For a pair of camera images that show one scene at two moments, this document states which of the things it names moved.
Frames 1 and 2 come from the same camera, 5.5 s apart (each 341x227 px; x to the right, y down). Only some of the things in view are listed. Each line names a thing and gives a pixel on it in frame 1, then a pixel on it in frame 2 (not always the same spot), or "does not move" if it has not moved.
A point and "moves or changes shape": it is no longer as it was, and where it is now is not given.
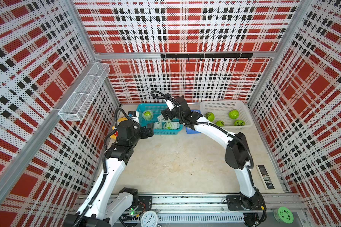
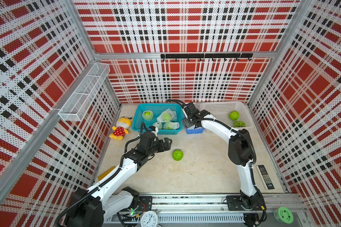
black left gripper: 149,130 -> 166,145
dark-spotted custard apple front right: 239,122 does not move
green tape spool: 283,214 does not move
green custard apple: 220,123 moves or changes shape
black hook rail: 206,55 does not move
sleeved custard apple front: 171,125 does not move
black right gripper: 167,111 -> 185,123
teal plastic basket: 151,113 does not move
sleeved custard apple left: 148,115 does not move
